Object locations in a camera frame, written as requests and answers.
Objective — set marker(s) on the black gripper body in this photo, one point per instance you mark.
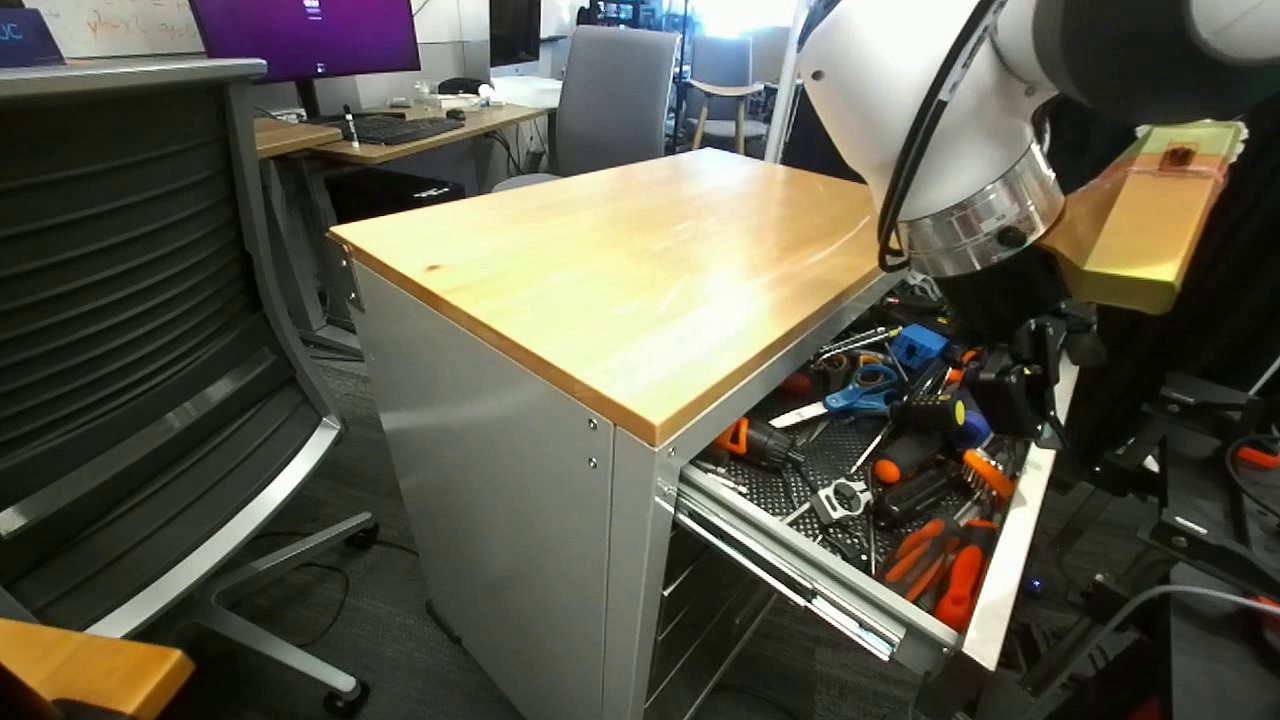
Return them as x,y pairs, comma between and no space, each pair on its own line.
1002,300

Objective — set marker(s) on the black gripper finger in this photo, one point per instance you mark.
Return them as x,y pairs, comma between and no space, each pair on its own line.
1044,373
991,388

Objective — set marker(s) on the grey metal tool drawer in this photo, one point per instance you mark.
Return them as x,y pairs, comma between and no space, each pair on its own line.
1007,560

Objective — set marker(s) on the orange black screwdriver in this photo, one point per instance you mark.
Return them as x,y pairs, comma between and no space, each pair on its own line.
891,469

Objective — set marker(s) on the blue plastic block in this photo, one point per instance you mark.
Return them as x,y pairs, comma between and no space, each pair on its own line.
917,348

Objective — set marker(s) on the yellow wooden board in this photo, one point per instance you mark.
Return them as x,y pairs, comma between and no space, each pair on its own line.
1153,225

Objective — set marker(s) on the silver ratchet wrench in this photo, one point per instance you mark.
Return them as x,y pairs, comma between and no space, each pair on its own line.
842,499

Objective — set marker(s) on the black curtain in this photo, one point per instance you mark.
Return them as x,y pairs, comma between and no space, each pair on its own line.
1225,295

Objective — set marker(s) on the black equipment stand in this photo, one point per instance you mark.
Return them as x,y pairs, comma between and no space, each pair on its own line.
1200,533

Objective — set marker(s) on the small orange black tool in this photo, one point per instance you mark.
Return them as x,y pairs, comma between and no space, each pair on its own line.
735,438

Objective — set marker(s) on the chair with wooden arms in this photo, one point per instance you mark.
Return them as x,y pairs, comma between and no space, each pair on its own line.
729,94

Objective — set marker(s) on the grey upholstered chair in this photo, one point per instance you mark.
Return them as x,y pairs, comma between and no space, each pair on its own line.
612,94

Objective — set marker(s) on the grey cabinet with wooden top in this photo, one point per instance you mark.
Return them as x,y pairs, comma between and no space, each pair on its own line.
562,295

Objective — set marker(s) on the dark computer monitor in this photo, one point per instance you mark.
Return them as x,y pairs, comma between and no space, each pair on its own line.
513,30

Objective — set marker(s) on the wooden office desk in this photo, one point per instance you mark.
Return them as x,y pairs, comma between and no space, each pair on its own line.
403,146

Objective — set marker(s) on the black keyboard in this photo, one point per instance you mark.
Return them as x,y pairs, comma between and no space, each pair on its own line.
403,128

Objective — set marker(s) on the monitor with purple screen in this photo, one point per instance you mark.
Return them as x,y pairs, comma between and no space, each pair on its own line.
306,32

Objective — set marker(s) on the black mesh office chair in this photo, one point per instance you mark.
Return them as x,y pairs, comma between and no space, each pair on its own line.
121,304

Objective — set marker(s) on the wooden armrest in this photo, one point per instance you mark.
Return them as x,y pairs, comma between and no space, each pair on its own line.
83,667

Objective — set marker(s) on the purple laptop screen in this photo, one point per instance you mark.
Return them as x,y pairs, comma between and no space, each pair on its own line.
25,39

